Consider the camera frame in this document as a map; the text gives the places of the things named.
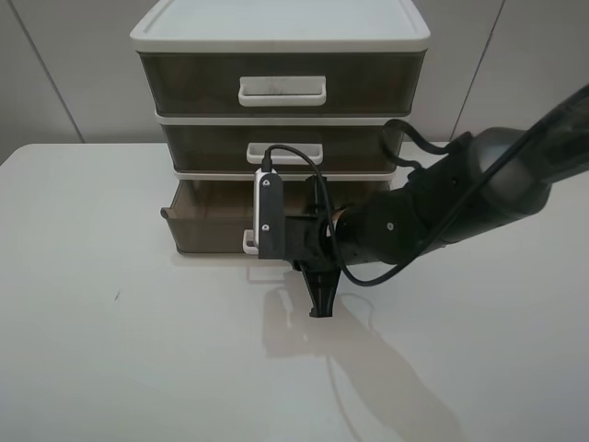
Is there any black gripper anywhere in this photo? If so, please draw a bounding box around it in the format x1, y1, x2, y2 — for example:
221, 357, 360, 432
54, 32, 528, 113
258, 175, 341, 319

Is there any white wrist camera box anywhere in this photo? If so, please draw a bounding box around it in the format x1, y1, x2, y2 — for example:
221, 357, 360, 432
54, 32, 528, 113
254, 168, 285, 250

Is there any dark translucent middle drawer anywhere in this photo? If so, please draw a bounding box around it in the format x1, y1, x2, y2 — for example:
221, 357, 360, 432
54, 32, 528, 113
162, 125, 395, 174

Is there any dark translucent drawer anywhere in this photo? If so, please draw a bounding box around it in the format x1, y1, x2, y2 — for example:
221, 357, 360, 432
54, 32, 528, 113
161, 180, 390, 254
139, 52, 425, 116
162, 125, 395, 174

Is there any white plastic drawer cabinet frame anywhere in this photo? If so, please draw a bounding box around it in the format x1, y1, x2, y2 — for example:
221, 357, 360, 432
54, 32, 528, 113
130, 1, 431, 180

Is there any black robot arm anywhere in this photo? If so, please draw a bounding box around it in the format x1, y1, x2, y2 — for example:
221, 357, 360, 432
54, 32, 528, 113
243, 88, 588, 318

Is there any dark translucent top drawer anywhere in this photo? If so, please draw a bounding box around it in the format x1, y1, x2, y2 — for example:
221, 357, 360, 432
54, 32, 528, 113
139, 52, 425, 116

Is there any black camera cable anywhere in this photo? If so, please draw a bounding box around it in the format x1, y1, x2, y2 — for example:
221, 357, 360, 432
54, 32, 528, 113
260, 118, 544, 287

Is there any dark translucent bottom drawer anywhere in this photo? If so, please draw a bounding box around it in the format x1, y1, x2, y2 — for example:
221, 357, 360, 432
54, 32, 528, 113
161, 180, 390, 254

